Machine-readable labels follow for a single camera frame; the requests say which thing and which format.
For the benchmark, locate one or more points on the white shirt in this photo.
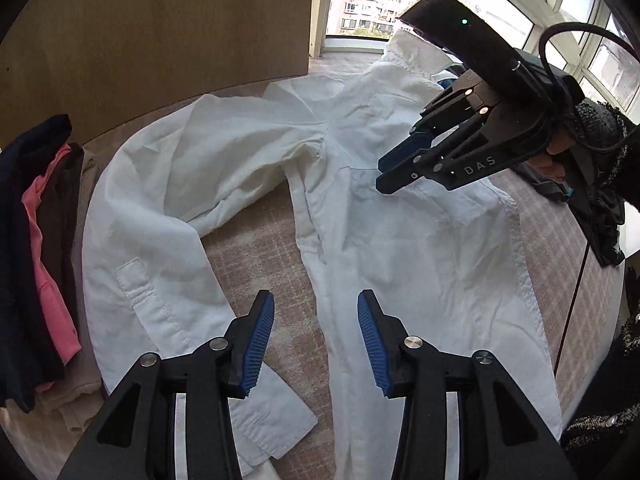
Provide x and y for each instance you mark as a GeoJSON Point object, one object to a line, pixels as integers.
{"type": "Point", "coordinates": [400, 240]}

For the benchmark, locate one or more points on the pink folded garment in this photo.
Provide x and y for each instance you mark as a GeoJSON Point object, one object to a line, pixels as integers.
{"type": "Point", "coordinates": [47, 285]}

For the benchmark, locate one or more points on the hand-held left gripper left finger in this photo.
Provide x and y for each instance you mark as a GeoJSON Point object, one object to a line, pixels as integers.
{"type": "Point", "coordinates": [257, 350]}

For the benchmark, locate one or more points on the light wooden board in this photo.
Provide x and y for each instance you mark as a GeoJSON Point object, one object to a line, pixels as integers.
{"type": "Point", "coordinates": [150, 25]}

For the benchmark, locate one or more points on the pink checked blanket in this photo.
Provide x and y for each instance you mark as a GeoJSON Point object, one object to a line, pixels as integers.
{"type": "Point", "coordinates": [260, 230]}

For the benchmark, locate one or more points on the person's right hand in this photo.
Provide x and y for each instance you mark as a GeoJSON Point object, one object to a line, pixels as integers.
{"type": "Point", "coordinates": [552, 167]}

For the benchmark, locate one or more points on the cream folded garment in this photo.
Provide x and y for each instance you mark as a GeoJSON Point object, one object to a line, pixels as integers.
{"type": "Point", "coordinates": [45, 450]}

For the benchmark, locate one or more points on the black garment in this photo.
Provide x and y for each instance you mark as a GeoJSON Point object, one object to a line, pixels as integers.
{"type": "Point", "coordinates": [607, 230]}

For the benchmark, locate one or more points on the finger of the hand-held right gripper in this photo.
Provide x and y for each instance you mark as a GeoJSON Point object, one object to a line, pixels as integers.
{"type": "Point", "coordinates": [405, 152]}
{"type": "Point", "coordinates": [410, 175]}

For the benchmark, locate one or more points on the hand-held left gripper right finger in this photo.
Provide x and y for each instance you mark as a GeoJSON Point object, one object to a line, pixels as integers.
{"type": "Point", "coordinates": [372, 350]}

